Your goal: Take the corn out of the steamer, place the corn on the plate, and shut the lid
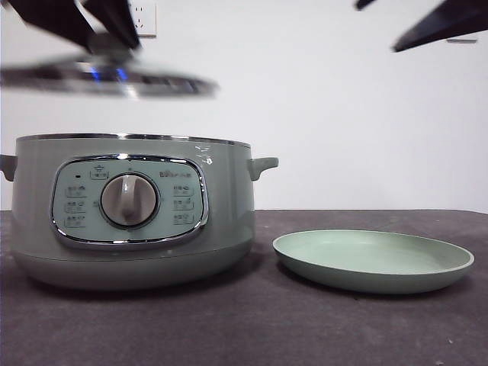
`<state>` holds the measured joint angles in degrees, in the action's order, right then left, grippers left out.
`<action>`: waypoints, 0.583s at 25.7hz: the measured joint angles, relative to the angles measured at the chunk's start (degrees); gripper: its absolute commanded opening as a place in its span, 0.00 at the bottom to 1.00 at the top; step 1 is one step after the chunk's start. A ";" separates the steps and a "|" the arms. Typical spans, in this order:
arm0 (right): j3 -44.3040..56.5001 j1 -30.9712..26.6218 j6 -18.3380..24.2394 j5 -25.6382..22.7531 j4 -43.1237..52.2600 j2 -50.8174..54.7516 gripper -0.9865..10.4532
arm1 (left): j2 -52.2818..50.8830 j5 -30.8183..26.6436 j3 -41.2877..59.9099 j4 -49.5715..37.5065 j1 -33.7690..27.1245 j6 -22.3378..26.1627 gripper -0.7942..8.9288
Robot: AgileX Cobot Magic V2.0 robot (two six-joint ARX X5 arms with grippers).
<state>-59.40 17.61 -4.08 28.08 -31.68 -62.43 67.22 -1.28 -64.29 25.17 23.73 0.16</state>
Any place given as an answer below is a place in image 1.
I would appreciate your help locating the pale green round plate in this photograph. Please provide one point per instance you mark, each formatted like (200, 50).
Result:
(366, 251)

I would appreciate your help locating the pale green electric steamer pot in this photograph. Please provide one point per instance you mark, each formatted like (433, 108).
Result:
(228, 213)

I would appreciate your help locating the glass lid with green knob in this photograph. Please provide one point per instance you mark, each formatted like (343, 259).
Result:
(160, 82)

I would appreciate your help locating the white wall socket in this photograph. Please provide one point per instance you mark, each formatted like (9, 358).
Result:
(463, 40)
(148, 19)

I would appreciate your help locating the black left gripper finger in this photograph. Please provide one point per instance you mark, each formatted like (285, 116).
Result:
(114, 21)
(57, 21)

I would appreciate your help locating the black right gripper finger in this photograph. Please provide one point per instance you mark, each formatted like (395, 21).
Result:
(453, 23)
(369, 3)

